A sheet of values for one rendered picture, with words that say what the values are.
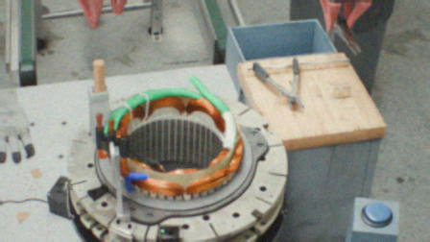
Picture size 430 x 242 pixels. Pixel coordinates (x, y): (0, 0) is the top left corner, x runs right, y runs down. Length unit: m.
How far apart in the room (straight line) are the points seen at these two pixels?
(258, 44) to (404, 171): 1.41
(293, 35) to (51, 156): 0.53
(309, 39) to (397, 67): 1.77
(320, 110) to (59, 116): 0.64
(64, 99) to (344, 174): 0.69
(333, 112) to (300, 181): 0.12
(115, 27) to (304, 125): 2.17
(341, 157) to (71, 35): 2.18
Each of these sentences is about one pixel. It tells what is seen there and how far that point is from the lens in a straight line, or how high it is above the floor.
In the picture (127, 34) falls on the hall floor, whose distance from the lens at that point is 3.46.
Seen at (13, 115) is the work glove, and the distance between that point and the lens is 1.84.
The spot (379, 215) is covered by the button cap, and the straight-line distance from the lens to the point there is 1.31.
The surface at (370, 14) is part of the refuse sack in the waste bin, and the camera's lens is 2.85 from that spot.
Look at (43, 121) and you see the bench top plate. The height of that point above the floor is 0.78.
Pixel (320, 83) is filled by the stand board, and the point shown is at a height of 1.07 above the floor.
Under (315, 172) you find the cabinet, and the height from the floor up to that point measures 0.98.
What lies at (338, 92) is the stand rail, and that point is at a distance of 1.45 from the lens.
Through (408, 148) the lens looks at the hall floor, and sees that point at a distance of 3.05.
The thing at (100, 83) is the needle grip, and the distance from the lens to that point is 1.25.
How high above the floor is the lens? 1.96
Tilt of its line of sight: 41 degrees down
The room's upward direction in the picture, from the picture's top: 5 degrees clockwise
